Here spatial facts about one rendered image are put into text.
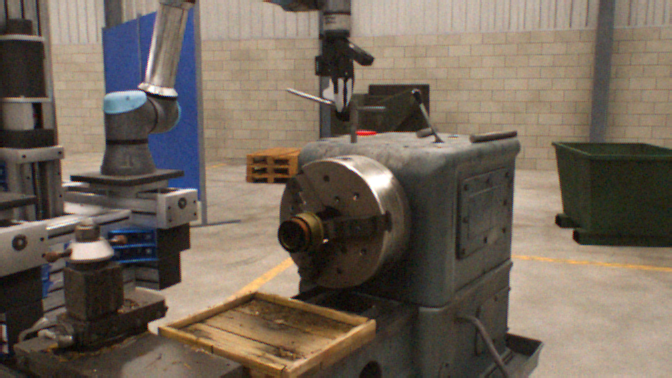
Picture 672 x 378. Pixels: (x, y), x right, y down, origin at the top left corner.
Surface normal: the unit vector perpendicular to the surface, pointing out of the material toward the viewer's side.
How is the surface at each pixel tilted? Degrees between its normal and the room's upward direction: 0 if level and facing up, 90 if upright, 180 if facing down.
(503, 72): 90
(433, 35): 90
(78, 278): 90
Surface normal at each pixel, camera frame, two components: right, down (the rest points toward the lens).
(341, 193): -0.58, 0.13
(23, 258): 0.89, 0.07
